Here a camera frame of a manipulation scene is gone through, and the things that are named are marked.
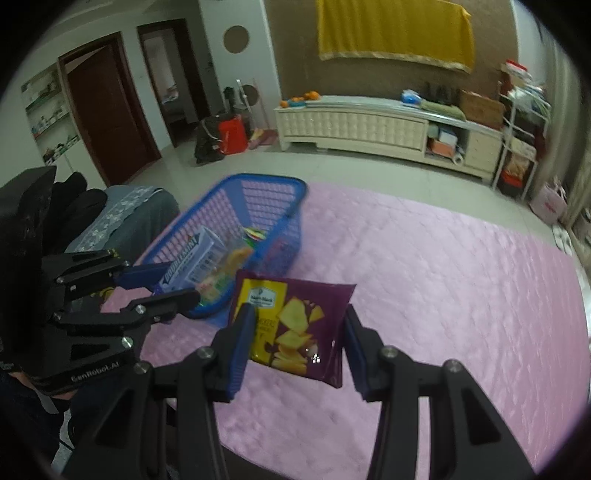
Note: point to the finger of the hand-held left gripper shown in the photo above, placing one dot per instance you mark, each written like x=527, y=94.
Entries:
x=175, y=301
x=143, y=275

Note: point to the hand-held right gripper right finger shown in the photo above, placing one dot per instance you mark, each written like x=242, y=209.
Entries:
x=353, y=341

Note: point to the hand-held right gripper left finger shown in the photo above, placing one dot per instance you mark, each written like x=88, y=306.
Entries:
x=242, y=341

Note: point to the blue chewing gum box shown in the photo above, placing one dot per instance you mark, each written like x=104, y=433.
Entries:
x=189, y=265

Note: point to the purple chips packet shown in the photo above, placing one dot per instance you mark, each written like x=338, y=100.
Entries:
x=295, y=318

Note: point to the blue plastic basket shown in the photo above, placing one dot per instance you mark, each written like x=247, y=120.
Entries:
x=270, y=179

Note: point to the grey covered chair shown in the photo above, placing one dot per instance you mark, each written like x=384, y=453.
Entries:
x=134, y=212

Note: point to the black cloth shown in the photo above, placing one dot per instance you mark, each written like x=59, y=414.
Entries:
x=74, y=203

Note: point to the yellow clear snack packet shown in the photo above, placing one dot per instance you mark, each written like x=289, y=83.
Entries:
x=238, y=259

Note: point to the pink quilted tablecloth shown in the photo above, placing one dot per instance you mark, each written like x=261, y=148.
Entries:
x=438, y=277

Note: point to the black bag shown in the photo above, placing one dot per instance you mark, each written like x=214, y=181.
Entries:
x=208, y=141

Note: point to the brown wooden door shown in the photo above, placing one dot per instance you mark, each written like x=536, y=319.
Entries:
x=111, y=115

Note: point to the red bag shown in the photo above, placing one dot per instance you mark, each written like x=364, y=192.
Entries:
x=232, y=136

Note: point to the pink broom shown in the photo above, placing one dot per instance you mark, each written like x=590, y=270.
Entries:
x=259, y=138

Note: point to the dark framed doorway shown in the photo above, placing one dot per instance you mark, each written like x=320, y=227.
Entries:
x=196, y=83

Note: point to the white paper roll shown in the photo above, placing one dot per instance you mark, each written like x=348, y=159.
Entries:
x=458, y=158

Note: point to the orange box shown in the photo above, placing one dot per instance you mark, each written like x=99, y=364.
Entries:
x=441, y=147

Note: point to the cream TV cabinet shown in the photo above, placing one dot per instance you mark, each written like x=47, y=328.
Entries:
x=351, y=127

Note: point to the white slippers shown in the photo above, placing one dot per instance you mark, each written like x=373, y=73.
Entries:
x=563, y=237

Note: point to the pink bag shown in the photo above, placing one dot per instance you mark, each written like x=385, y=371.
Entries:
x=549, y=203

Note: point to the green cushion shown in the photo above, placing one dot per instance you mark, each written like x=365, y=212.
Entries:
x=441, y=110

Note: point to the blue tissue box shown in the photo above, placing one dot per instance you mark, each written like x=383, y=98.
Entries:
x=411, y=97

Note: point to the white shelf rack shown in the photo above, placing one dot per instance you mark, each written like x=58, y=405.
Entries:
x=524, y=147

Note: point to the brown cardboard box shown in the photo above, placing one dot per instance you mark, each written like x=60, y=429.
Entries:
x=482, y=110

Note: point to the yellow cloth cover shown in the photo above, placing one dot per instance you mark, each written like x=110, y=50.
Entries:
x=392, y=32

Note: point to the wall shelf with bottles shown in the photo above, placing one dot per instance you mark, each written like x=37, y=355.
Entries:
x=48, y=115

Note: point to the plain round wall decor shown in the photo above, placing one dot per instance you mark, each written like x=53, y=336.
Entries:
x=236, y=38

